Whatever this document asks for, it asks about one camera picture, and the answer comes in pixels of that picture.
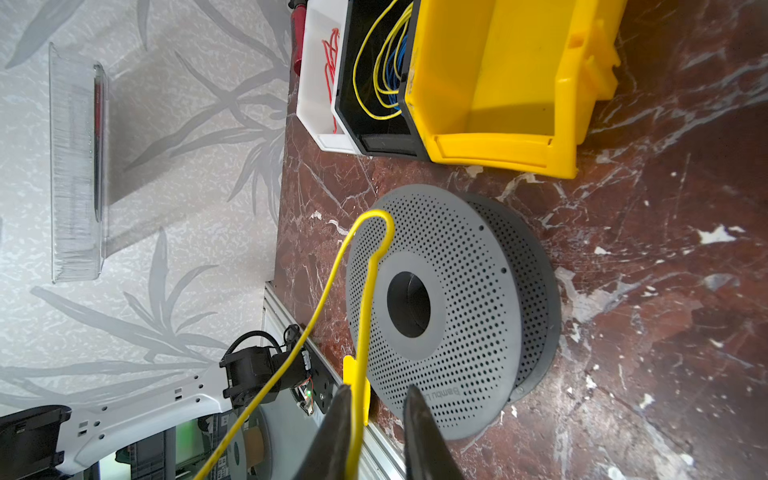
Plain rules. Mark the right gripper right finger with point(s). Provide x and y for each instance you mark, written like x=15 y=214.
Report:
x=425 y=452

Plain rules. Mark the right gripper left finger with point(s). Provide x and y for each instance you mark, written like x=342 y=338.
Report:
x=328 y=452

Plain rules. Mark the grey perforated cable spool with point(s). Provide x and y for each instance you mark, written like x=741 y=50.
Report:
x=466 y=308

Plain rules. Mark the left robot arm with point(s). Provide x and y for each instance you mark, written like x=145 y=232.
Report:
x=56 y=440

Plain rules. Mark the cardboard spool behind table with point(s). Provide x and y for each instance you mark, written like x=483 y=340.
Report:
x=248 y=456

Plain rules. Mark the yellow plastic scoop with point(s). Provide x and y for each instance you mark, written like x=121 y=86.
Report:
x=351 y=368

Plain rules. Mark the yellow storage bin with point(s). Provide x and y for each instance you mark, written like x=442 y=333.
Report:
x=510 y=84

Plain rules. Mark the white storage bin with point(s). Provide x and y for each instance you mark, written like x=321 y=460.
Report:
x=318 y=79

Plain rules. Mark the black storage bin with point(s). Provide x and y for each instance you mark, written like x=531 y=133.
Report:
x=374 y=67

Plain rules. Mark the red black hand tool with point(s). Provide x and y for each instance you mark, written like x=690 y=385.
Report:
x=297 y=22

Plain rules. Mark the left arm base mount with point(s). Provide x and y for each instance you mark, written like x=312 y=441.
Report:
x=309 y=381

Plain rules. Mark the clear plastic wall tray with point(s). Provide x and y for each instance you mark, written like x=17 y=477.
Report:
x=78 y=90

